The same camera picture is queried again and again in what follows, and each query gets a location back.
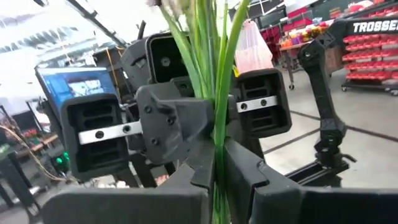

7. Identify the cluttered work table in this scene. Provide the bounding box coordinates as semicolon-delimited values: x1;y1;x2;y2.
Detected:
278;26;330;91

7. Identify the black background table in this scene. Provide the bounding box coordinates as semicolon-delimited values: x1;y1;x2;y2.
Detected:
0;149;41;215

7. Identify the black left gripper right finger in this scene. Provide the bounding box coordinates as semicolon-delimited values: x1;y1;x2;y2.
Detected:
224;138;398;224

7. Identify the yellow floor cable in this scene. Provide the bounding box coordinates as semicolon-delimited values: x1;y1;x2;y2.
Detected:
0;124;72;183

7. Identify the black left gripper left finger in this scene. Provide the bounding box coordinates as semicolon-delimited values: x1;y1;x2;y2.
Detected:
40;138;216;224

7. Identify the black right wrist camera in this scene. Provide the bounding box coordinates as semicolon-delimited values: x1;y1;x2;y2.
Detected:
120;32;190;91

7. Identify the red bin rack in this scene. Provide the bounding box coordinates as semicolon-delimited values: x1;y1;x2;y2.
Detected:
340;30;398;94

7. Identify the blue monitor screen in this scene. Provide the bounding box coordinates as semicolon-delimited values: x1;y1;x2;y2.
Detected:
34;67;118;119

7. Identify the white spotted flower bunch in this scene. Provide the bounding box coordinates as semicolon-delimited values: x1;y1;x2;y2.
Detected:
146;0;252;224

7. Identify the pink plastic bag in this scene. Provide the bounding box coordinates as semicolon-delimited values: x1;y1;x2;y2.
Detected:
234;19;274;74

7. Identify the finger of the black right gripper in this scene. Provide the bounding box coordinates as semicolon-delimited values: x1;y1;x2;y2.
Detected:
228;95;246;139
136;84;216;166

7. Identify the device with green lights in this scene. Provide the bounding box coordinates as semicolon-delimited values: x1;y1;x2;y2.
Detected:
51;149;72;174

